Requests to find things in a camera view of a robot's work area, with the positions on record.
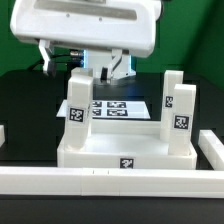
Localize black cables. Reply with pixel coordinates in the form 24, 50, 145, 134
27, 49, 84, 72

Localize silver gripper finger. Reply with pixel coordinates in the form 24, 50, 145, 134
38, 39, 56, 77
100, 49, 128, 81

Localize white L-shaped fence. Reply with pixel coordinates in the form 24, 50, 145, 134
0, 129, 224, 199

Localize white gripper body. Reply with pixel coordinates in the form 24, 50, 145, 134
10, 0, 158, 58

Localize white marker sheet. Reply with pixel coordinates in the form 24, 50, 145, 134
55, 99, 152, 120

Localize white block left edge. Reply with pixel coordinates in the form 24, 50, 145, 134
0, 125, 5, 147

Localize white desk top tray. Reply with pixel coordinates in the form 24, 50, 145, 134
57, 119, 197, 170

